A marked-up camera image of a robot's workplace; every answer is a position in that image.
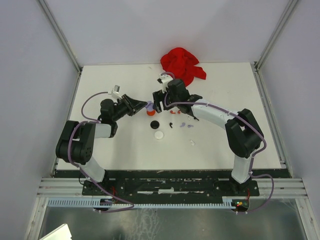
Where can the black earbud charging case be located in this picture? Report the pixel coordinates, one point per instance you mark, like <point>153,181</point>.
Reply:
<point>154,124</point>

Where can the right aluminium frame post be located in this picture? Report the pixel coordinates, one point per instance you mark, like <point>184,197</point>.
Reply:
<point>279,28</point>

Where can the left aluminium frame post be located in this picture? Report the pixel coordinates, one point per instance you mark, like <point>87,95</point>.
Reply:
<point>59,33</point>

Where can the lilac earbud charging case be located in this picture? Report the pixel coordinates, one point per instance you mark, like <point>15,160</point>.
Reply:
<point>149,106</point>

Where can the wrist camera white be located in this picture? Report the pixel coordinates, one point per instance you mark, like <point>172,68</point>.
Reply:
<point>164,79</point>
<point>115,92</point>

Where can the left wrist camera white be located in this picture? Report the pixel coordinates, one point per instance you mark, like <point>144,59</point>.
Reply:
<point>115,92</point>

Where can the white slotted cable duct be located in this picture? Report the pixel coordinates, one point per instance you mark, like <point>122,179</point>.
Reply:
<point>68,202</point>

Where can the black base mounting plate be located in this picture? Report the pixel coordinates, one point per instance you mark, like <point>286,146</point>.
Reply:
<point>175,190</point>

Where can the aluminium front rail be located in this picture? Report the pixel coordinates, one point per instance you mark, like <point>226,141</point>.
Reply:
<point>284,188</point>

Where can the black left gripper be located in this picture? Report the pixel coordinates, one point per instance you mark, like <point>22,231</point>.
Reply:
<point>137,105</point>

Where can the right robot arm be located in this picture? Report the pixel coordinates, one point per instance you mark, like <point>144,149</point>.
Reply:
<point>243,133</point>

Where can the white earbud charging case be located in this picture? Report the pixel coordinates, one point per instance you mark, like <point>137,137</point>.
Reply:
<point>158,135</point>

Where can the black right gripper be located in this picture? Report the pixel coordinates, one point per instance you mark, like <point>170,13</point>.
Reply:
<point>157,97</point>

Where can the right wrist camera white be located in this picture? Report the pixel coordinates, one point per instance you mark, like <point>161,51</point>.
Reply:
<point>164,79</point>

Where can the red crumpled cloth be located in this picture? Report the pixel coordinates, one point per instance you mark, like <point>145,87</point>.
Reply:
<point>183,65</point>

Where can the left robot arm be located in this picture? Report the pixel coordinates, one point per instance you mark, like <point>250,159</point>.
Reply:
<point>76,142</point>

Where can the grey metal plate corner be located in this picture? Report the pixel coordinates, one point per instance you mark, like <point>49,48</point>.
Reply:
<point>60,233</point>

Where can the aluminium frame post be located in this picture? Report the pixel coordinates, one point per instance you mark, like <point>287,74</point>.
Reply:
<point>59,33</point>
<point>279,28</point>

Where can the orange earbud charging case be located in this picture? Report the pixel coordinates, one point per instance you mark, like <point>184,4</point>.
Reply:
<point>151,113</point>

